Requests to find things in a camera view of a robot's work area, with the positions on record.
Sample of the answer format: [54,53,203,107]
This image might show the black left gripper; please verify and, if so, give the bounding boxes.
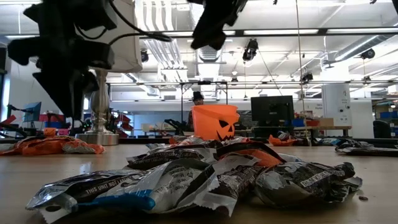
[7,0,118,121]

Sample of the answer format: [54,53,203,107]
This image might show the orange pumpkin face bucket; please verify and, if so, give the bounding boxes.
[191,104,241,141]

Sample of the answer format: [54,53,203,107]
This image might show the white orange candy pack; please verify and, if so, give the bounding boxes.
[228,136,251,144]

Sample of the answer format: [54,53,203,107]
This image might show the white shade silver table lamp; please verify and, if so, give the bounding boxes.
[74,0,143,146]

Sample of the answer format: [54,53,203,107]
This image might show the long ceiling light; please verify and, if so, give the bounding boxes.
[138,28,398,37]

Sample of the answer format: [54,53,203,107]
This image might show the blue lit monitor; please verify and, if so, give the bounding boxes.
[24,101,42,123]

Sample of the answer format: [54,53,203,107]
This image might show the red storage bins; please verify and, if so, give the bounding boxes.
[107,108,135,138]

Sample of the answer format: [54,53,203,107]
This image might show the person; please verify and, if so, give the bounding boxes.
[187,90,205,131]

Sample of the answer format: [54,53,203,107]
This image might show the red black background robot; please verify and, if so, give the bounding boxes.
[0,104,27,139]

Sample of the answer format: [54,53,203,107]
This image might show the black computer monitor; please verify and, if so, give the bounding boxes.
[251,95,295,138]

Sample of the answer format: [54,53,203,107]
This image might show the white cabinet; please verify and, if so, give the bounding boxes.
[322,83,353,127]

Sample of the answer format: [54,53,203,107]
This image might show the wooden workshop table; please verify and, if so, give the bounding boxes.
[294,125,353,138]

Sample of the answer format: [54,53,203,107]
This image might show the blue storage bins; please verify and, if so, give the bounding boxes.
[374,110,398,121]

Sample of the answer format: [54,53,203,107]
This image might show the black office chair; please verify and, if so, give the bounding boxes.
[372,120,393,139]

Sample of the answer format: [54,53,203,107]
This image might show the silver ventilation duct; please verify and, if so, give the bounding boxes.
[189,0,233,63]
[334,34,398,62]

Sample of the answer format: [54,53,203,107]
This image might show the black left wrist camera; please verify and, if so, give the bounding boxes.
[73,39,115,71]

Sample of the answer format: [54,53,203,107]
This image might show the black left camera cable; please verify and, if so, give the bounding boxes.
[107,0,172,44]

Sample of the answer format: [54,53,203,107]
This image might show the thin hanging cord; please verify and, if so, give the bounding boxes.
[294,0,307,138]

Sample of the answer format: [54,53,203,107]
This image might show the black aluminium table frame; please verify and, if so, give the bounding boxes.
[0,136,398,146]

